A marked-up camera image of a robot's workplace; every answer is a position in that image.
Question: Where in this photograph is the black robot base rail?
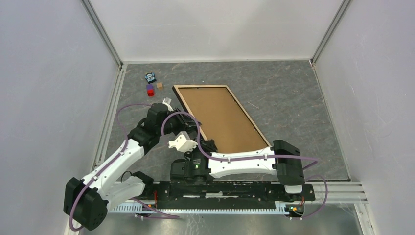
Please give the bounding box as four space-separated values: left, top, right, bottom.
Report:
136 181 316 209

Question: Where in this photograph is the small wooden cube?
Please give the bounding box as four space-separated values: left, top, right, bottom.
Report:
157 82 164 91

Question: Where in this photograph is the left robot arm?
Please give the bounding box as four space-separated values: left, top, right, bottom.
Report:
63 102 201 232

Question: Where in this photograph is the wooden picture frame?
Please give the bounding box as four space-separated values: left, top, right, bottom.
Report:
172 84 272 154

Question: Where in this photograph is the right aluminium corner post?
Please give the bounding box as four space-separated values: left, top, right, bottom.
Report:
310 0 352 67

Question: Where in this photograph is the left aluminium side rail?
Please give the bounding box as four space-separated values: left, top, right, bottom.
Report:
92 64 128 170

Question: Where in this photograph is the white toothed cable duct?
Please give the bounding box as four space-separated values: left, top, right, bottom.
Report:
109 201 304 216

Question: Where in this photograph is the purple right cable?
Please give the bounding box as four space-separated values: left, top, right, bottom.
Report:
161 111 329 220

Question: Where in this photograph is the purple cable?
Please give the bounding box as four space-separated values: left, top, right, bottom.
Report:
161 111 329 220
69 103 153 232

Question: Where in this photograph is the purple and red block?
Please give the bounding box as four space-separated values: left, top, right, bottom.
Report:
146 84 155 97

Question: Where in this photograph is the brown backing board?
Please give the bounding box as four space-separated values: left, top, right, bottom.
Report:
176 87 268 154

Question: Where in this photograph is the aluminium corner post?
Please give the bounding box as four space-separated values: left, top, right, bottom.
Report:
310 0 352 67
80 0 123 68

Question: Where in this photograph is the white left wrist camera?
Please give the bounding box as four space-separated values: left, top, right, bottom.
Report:
162 97 174 112

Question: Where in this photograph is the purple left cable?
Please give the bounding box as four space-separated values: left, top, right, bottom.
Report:
69 103 153 232

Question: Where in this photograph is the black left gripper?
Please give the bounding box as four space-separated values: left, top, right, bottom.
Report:
157 107 201 136

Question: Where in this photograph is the left aluminium corner post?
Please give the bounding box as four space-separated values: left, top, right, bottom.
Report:
80 0 123 68

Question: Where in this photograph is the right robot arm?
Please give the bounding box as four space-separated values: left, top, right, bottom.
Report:
168 135 305 200

